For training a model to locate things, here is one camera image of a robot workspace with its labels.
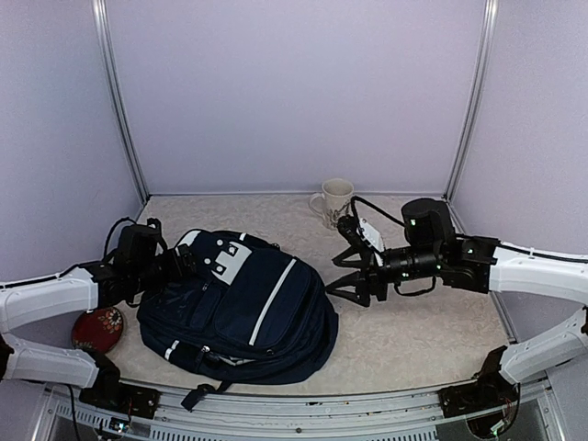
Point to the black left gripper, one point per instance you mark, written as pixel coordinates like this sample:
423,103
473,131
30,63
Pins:
189,266

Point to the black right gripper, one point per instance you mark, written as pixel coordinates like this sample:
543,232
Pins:
368,270

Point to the navy blue student backpack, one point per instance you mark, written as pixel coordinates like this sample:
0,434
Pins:
250,314

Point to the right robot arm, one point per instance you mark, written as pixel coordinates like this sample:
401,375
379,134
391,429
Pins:
473,263

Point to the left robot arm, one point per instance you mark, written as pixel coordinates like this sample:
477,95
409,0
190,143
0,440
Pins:
142,261

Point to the beige patterned ceramic mug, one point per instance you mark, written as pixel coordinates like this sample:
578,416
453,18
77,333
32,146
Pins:
332,202

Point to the red floral round tin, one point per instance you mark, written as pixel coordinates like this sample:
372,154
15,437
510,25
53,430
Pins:
98,331

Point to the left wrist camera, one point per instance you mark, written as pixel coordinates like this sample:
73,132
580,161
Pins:
157,234

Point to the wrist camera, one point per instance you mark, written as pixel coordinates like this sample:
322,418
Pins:
360,233
157,234

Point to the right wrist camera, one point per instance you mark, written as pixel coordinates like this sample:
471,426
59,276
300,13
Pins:
360,233

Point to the front aluminium rail base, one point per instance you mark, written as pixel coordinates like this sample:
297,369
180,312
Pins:
400,415

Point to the left aluminium frame post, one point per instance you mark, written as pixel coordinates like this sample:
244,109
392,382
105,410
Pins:
100,14

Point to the aluminium frame post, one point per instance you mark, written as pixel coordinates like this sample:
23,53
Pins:
100,14
488,24

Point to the right aluminium frame post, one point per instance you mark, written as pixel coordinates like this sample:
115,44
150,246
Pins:
488,24

